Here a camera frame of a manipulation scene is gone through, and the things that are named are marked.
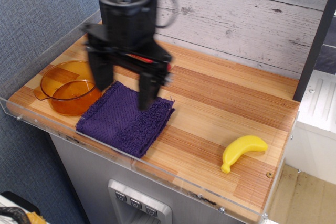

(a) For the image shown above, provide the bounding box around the red handled metal spoon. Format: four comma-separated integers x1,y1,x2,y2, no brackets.
129,54,153,64

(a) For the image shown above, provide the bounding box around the silver dispenser button panel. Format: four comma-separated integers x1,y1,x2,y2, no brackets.
108,179,173,223

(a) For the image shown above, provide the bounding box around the yellow toy banana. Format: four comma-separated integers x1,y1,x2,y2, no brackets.
220,135,268,174

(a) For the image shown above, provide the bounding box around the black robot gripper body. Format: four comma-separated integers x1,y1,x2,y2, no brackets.
85,0,172,85

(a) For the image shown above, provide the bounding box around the black right vertical post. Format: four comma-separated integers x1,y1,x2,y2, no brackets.
292,0,335,102

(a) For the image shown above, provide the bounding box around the grey toy fridge cabinet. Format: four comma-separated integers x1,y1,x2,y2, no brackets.
51,135,240,223

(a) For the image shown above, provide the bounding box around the white ribbed side unit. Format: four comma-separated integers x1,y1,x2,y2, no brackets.
285,70,335,184

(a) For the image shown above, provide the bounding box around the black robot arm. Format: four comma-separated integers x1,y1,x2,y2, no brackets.
84,0,177,110

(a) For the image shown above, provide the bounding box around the orange transparent plastic pot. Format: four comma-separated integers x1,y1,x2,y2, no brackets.
33,60,102,116

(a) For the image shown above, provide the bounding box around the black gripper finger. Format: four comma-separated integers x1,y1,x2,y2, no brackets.
138,72,162,111
88,51,114,91

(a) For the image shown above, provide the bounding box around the yellow object bottom left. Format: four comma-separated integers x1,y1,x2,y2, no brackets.
26,212,48,224

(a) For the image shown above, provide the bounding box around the clear acrylic table guard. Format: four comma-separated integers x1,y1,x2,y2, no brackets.
2,12,302,223

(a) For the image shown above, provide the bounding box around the purple folded towel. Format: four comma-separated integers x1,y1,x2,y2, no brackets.
76,81,174,158

